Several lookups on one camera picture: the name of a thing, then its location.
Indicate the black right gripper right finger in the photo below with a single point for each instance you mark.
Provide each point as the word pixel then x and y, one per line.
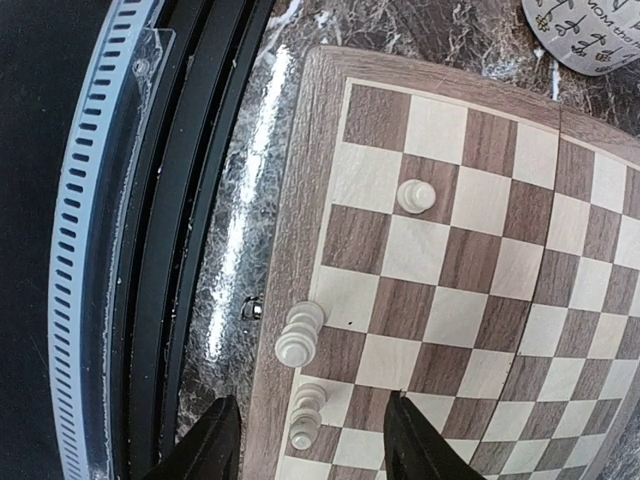
pixel 414 449

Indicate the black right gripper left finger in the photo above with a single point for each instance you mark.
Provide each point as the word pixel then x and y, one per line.
pixel 210 450

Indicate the white chess piece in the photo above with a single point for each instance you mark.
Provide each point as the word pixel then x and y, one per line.
pixel 306 418
pixel 296 346

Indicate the white chess pawn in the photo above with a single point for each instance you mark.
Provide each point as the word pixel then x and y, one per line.
pixel 415 196

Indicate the wooden chess board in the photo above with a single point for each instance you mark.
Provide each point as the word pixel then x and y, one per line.
pixel 508 312

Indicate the patterned mug with orange liquid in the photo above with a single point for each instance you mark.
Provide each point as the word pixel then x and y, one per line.
pixel 590 37

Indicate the white slotted cable duct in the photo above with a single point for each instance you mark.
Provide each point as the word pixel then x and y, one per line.
pixel 82 161

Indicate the black front rail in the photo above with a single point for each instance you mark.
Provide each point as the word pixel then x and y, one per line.
pixel 175 184

